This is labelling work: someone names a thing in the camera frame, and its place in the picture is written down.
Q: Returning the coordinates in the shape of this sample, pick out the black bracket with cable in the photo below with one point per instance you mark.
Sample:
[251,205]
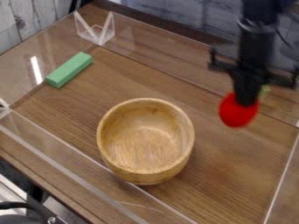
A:
[26,211]

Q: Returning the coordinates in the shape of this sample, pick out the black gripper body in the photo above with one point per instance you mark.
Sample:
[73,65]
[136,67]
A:
[249,72]

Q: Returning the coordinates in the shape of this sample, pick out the green rectangular block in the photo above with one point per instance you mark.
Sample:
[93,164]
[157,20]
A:
[61,75]

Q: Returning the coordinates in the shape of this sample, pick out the wooden bowl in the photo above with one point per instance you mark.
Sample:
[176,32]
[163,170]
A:
[144,138]

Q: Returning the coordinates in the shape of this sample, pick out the clear acrylic enclosure walls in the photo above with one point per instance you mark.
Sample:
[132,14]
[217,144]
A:
[240,179]

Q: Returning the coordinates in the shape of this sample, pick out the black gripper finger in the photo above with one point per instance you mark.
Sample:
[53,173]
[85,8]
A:
[247,87]

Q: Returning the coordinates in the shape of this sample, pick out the red plush fruit green stem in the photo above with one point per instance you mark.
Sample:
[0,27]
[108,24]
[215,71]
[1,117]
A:
[237,116]

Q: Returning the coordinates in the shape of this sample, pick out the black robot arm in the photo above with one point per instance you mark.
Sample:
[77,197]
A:
[261,12]

